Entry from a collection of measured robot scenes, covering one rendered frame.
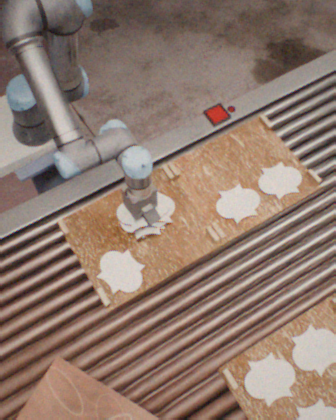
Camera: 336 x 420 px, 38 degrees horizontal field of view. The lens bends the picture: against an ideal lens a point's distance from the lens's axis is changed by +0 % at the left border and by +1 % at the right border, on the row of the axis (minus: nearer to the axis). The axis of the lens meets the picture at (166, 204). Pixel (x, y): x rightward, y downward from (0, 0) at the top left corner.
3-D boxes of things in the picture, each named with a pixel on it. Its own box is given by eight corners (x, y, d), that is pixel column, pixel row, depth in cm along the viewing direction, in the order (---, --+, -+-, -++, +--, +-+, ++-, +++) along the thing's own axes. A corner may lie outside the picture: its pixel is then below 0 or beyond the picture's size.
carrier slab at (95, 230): (57, 223, 157) (56, 221, 156) (164, 167, 168) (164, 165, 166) (108, 313, 144) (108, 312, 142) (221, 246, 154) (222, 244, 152)
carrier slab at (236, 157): (164, 167, 168) (164, 165, 166) (259, 118, 178) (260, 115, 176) (221, 246, 154) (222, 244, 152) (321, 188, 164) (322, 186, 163)
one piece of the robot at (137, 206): (141, 212, 130) (143, 236, 145) (168, 196, 133) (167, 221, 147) (117, 181, 135) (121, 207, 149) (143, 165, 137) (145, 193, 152)
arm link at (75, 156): (-21, -12, 113) (67, 181, 122) (24, -25, 116) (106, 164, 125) (-20, 5, 124) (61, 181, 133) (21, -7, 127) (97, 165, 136)
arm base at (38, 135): (5, 124, 175) (-1, 106, 166) (42, 107, 180) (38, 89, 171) (25, 153, 170) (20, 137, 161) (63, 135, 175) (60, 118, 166)
